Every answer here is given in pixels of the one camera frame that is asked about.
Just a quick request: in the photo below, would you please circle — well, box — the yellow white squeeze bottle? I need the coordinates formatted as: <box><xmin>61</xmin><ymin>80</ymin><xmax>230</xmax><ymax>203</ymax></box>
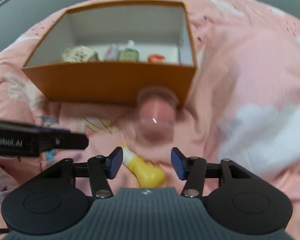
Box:
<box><xmin>120</xmin><ymin>145</ymin><xmax>166</xmax><ymax>188</ymax></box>

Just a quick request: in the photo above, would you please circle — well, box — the clear plastic round case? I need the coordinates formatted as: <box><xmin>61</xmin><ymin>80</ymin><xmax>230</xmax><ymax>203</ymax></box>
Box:
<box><xmin>135</xmin><ymin>87</ymin><xmax>179</xmax><ymax>144</ymax></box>

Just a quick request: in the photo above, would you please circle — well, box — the beige calligraphy drawstring pouch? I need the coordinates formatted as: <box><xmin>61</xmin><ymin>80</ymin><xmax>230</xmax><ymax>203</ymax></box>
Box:
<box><xmin>62</xmin><ymin>46</ymin><xmax>99</xmax><ymax>63</ymax></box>

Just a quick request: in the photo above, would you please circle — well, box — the orange cardboard box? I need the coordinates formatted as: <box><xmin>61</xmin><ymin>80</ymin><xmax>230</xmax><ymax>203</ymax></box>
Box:
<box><xmin>22</xmin><ymin>0</ymin><xmax>198</xmax><ymax>106</ymax></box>

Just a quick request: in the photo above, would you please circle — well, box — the green small dropper bottle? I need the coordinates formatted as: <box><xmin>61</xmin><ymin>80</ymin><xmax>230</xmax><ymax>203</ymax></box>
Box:
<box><xmin>118</xmin><ymin>40</ymin><xmax>140</xmax><ymax>62</ymax></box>

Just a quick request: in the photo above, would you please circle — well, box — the orange red small object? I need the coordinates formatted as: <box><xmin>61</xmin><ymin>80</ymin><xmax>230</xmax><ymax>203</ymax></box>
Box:
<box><xmin>147</xmin><ymin>54</ymin><xmax>166</xmax><ymax>63</ymax></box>

